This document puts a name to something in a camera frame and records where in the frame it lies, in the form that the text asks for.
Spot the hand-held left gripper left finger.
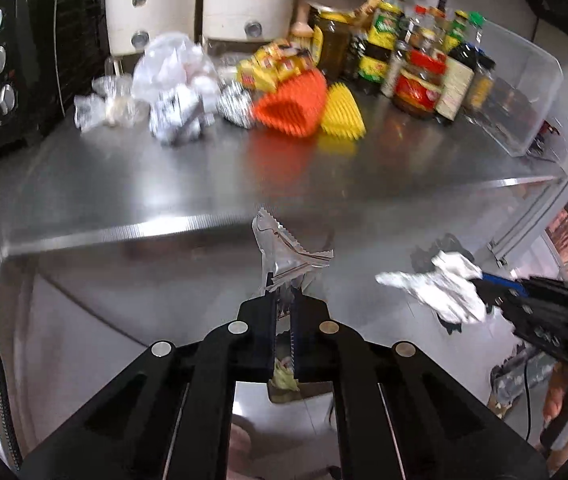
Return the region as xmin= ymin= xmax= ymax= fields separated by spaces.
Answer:
xmin=18 ymin=294 xmax=277 ymax=480

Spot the foil ball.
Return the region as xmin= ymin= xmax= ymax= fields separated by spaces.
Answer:
xmin=216 ymin=81 xmax=257 ymax=129

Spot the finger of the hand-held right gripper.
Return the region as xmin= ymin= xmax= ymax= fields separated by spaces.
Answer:
xmin=474 ymin=282 xmax=520 ymax=320
xmin=480 ymin=271 xmax=529 ymax=295

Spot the slim clear glass bottle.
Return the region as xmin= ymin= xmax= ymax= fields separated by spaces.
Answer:
xmin=381 ymin=40 xmax=413 ymax=99

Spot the clear plastic wrapper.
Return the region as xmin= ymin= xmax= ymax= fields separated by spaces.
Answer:
xmin=253 ymin=206 xmax=336 ymax=321

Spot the green yellow label jar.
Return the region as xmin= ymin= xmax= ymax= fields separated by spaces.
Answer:
xmin=358 ymin=2 xmax=405 ymax=97

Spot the yellow snack packet bunch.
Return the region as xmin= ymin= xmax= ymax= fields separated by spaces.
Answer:
xmin=236 ymin=40 xmax=317 ymax=94

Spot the red cap orange label bottle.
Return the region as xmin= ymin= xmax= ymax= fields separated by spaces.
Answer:
xmin=359 ymin=0 xmax=385 ymax=31

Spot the brown oil jar yellow lid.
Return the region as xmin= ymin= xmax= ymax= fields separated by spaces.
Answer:
xmin=311 ymin=5 xmax=355 ymax=81

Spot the red label sauce jar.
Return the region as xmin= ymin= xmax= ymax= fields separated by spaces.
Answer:
xmin=391 ymin=50 xmax=448 ymax=121

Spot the person's pink trouser leg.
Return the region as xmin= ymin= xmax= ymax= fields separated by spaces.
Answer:
xmin=228 ymin=417 xmax=255 ymax=480

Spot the green cap bottle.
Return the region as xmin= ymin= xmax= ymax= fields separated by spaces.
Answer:
xmin=464 ymin=11 xmax=488 ymax=52

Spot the clear bottle red cap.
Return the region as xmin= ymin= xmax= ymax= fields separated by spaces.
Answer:
xmin=407 ymin=5 xmax=431 ymax=52

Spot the small crumpled clear wrapper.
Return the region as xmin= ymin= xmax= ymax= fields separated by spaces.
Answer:
xmin=74 ymin=74 xmax=151 ymax=133

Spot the crumpled clear plastic bag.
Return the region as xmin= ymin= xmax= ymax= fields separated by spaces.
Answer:
xmin=131 ymin=32 xmax=221 ymax=106

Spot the crumpled black white paper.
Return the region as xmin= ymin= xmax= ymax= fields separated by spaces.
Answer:
xmin=148 ymin=82 xmax=218 ymax=146

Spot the clear plastic container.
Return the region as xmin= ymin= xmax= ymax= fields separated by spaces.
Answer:
xmin=464 ymin=17 xmax=565 ymax=157

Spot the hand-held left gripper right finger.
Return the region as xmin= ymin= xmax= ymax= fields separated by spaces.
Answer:
xmin=291 ymin=294 xmax=550 ymax=480

